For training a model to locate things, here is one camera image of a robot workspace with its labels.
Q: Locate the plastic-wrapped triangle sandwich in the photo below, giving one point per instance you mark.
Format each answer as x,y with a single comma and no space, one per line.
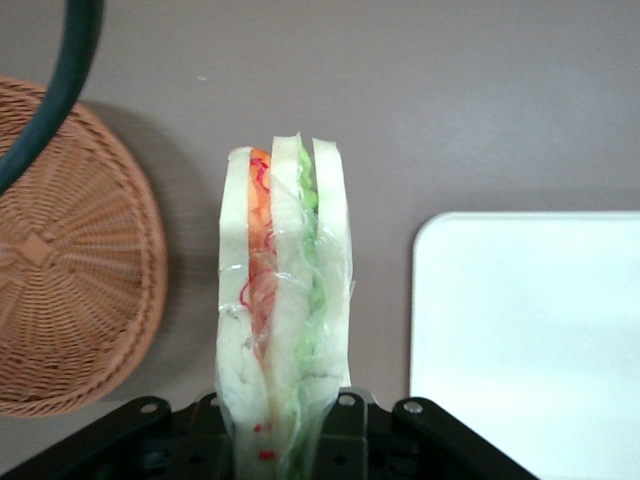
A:
285,300

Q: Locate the empty brown wicker basket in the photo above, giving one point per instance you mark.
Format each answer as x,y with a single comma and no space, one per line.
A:
75,275

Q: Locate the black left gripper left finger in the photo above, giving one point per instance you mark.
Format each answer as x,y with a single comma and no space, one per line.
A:
125,440

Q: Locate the cream plastic tray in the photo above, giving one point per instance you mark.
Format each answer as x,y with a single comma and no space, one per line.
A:
525,350

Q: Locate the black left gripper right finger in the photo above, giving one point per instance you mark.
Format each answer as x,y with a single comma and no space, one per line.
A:
400,440

